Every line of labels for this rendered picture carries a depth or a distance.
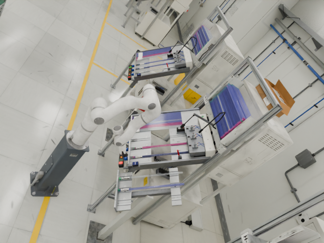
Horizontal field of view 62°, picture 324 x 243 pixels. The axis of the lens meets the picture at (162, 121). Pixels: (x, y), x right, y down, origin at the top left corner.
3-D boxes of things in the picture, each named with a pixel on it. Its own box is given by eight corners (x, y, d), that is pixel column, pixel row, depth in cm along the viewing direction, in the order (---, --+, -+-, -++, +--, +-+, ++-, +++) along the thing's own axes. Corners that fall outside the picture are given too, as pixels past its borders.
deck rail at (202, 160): (128, 170, 234) (127, 166, 230) (128, 168, 236) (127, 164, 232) (210, 162, 232) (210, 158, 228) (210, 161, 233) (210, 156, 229)
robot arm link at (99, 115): (95, 114, 207) (94, 129, 195) (88, 103, 198) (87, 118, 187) (157, 96, 203) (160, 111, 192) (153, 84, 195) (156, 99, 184)
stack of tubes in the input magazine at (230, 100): (220, 138, 218) (245, 117, 205) (209, 101, 257) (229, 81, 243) (230, 144, 224) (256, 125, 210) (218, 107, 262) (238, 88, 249)
